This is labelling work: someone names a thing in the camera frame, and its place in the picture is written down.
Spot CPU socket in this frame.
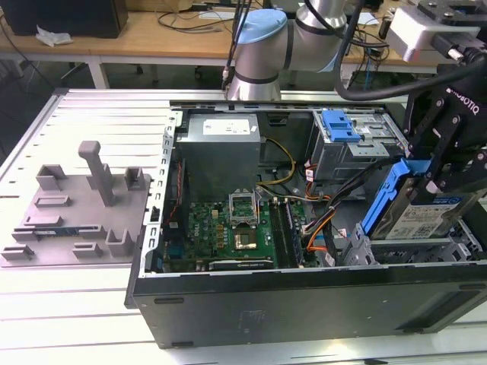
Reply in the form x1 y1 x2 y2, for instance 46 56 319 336
230 224 262 252

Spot blue plastic bay latch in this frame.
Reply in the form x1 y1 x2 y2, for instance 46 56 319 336
321 109 361 144

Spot hard disk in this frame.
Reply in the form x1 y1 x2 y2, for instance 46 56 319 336
361 157 479 243

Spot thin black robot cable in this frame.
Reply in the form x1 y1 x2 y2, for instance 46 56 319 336
220 0 252 90

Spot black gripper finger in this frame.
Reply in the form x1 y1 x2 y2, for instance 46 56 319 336
405 89 463 160
424 147 487 195

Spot long wooden desk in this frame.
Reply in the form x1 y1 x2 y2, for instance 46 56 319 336
0 7 438 90

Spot red black twisted wire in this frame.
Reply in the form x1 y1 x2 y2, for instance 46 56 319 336
167 197 183 224

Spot grey parts rack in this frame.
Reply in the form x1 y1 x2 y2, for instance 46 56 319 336
0 140 153 269

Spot thick black gripper cable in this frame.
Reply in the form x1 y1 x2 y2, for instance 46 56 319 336
333 0 473 102

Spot grey metal drive bay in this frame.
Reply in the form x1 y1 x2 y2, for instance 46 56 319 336
310 109 412 183

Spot black graphics card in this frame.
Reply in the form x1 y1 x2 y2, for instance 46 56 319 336
196 258 275 273

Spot black cable bundle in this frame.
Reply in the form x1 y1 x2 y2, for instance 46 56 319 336
302 154 410 239

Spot metal socket cover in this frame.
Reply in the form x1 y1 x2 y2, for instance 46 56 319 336
227 191 262 229

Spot RAM stick with blue label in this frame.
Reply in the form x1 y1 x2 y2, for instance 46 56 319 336
33 227 83 237

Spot green motherboard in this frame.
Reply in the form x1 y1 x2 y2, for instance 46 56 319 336
161 199 319 273

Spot crumpled clear plastic bag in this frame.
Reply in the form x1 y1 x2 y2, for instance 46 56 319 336
36 24 73 49

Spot yellow wire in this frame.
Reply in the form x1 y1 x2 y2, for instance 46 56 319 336
256 137 297 187

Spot grey power supply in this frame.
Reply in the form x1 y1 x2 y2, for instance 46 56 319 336
174 113 267 202

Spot dark RAM stick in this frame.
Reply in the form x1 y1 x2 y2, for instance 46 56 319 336
283 199 306 265

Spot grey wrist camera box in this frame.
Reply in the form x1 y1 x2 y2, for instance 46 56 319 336
386 5 484 64

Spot black case fan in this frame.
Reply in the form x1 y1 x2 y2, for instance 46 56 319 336
167 157 188 229

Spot large black box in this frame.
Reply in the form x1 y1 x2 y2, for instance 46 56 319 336
2 0 129 39

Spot black PC case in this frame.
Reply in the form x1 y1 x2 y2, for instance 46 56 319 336
124 99 487 350

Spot wires with white label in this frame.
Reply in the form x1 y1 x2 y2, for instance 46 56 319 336
302 161 332 202

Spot orange wire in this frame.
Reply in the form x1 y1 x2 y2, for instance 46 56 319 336
304 218 336 254

